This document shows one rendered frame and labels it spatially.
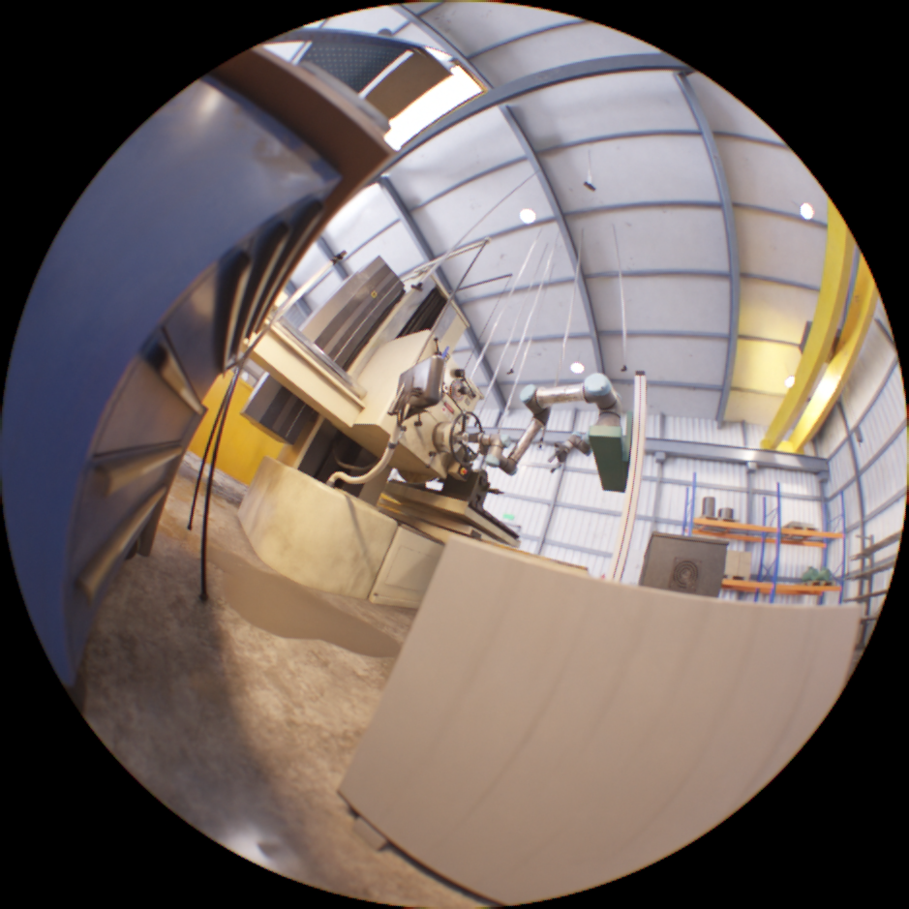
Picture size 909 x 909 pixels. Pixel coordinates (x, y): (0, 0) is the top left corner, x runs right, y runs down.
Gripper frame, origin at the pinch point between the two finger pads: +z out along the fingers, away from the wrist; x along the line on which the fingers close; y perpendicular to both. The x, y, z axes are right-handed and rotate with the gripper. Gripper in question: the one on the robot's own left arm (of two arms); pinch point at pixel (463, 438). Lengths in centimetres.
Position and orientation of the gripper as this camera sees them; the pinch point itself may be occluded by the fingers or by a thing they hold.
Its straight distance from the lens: 171.3
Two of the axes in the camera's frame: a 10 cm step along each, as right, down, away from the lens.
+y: 0.7, -10.0, -0.7
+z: -7.8, -0.9, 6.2
